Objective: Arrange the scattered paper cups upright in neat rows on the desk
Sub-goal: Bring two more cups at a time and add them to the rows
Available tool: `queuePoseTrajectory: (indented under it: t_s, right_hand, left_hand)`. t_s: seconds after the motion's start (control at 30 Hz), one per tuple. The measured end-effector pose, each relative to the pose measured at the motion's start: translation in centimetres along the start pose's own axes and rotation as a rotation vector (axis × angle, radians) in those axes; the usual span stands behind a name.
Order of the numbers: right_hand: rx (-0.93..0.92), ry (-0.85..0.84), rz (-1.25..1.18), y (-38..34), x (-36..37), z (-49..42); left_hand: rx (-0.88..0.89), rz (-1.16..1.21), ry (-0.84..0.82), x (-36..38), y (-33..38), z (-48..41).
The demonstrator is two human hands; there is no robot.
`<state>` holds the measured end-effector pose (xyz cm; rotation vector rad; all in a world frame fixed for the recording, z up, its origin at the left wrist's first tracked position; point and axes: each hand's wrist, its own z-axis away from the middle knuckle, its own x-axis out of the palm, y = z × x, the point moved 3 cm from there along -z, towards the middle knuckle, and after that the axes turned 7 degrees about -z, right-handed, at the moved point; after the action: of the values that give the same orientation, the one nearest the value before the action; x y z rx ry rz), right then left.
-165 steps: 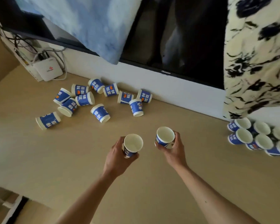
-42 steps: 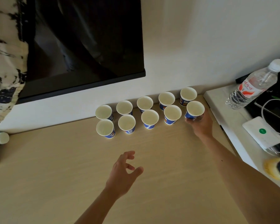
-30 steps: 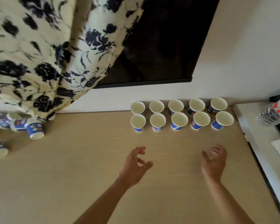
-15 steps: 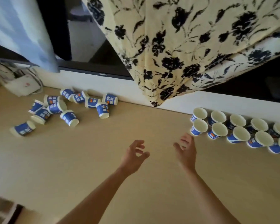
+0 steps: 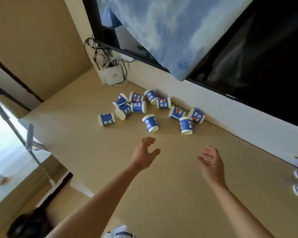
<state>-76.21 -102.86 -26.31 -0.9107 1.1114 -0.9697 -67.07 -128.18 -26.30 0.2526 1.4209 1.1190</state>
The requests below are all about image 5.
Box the pile of paper cups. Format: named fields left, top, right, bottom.
left=97, top=89, right=206, bottom=136

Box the black television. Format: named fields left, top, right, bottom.
left=82, top=0, right=298, bottom=128

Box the white dustpan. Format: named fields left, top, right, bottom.
left=25, top=123, right=95, bottom=198

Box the tangle of black cables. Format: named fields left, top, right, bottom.
left=84, top=34, right=136, bottom=72

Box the person's left forearm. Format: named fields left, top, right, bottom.
left=46, top=164, right=143, bottom=238

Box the person's right hand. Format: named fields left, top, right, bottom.
left=197, top=145, right=226, bottom=188

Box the person's right forearm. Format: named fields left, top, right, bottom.
left=212, top=182, right=275, bottom=238

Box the person's left hand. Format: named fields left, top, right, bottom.
left=130, top=137, right=161, bottom=171

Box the blue tie-dye cloth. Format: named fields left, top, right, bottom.
left=100, top=0, right=256, bottom=82

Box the black plastic bag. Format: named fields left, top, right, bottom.
left=6, top=208, right=54, bottom=238

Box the white router cable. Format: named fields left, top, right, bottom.
left=114, top=60, right=129, bottom=87

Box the low wooden platform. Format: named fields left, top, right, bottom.
left=0, top=96, right=69, bottom=237

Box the white router box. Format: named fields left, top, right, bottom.
left=103, top=65, right=124, bottom=86

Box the person's white shirt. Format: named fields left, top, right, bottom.
left=105, top=225, right=137, bottom=238

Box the white board panel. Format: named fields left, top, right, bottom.
left=0, top=59, right=41, bottom=111

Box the white modem with ports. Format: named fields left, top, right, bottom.
left=95, top=57, right=108, bottom=85

